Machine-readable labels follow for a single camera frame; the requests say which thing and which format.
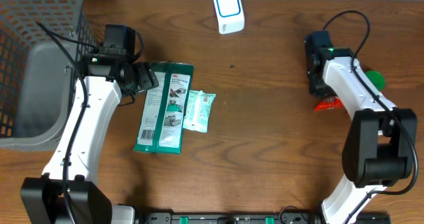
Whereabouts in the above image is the red snack bag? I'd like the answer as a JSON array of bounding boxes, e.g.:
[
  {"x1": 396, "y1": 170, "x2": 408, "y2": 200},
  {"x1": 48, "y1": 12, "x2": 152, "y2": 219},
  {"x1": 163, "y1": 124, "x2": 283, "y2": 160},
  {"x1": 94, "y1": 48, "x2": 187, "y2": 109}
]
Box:
[{"x1": 313, "y1": 96, "x2": 344, "y2": 111}]

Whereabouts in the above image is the green white package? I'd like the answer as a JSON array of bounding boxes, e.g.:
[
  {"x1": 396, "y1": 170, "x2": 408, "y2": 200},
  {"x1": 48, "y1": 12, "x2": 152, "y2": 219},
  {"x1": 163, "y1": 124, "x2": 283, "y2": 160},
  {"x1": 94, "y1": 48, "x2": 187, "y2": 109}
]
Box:
[{"x1": 134, "y1": 62, "x2": 194, "y2": 154}]

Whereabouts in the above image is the green capped white jar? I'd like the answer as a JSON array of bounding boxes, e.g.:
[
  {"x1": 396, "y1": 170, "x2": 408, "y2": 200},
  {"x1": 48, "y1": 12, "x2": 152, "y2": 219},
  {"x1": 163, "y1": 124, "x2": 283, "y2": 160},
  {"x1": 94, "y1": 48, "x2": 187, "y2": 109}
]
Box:
[{"x1": 365, "y1": 70, "x2": 386, "y2": 91}]

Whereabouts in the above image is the light blue tissue pack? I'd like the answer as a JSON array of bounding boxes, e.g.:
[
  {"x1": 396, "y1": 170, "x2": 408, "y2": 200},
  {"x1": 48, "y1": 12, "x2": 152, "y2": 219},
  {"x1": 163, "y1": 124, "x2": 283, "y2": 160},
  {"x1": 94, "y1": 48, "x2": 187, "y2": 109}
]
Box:
[{"x1": 183, "y1": 90, "x2": 216, "y2": 133}]

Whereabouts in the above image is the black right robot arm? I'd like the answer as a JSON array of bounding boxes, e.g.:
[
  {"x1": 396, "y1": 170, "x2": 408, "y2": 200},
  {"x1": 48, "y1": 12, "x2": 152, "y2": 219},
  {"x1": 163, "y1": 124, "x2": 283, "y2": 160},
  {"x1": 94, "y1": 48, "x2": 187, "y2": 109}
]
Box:
[{"x1": 304, "y1": 30, "x2": 418, "y2": 223}]

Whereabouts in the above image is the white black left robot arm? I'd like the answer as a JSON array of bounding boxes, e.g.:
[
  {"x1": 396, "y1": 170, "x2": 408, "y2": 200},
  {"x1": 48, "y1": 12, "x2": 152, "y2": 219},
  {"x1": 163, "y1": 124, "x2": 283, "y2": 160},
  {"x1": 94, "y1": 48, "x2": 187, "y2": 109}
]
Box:
[{"x1": 21, "y1": 25, "x2": 158, "y2": 223}]

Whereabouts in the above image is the white barcode scanner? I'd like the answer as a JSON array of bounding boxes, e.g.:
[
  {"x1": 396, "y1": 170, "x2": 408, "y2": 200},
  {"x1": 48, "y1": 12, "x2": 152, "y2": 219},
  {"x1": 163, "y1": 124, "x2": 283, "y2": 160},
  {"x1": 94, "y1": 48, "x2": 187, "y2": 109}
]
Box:
[{"x1": 213, "y1": 0, "x2": 245, "y2": 34}]

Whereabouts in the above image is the grey plastic mesh basket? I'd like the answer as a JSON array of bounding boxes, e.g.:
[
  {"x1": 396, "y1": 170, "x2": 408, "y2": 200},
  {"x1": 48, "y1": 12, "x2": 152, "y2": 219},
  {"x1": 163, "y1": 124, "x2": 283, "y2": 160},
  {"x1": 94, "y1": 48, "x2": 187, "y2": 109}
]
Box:
[{"x1": 1, "y1": 0, "x2": 97, "y2": 151}]

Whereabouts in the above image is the left black cable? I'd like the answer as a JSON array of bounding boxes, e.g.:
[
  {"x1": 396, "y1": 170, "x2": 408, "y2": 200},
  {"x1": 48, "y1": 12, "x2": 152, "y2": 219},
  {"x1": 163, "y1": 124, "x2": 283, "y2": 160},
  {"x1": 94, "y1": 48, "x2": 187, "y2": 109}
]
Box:
[{"x1": 34, "y1": 20, "x2": 145, "y2": 224}]

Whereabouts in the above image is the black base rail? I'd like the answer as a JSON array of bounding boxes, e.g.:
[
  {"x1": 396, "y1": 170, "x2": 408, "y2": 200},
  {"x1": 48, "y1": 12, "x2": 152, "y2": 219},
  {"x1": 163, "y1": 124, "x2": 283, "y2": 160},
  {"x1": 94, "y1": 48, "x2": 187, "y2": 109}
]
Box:
[{"x1": 135, "y1": 211, "x2": 391, "y2": 224}]

